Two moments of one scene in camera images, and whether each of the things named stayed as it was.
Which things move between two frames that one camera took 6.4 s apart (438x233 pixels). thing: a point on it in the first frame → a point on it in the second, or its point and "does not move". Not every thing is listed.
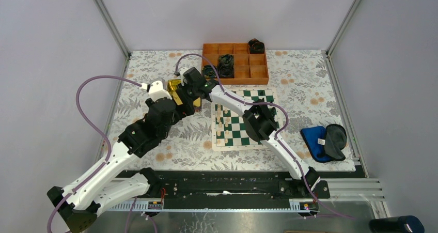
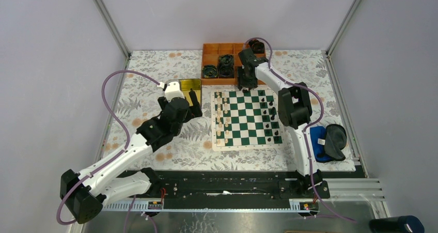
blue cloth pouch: [314, 138] does not move
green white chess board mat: [229, 131] does not move
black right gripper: [183, 87] → [253, 84]
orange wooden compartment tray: [249, 68] does not move
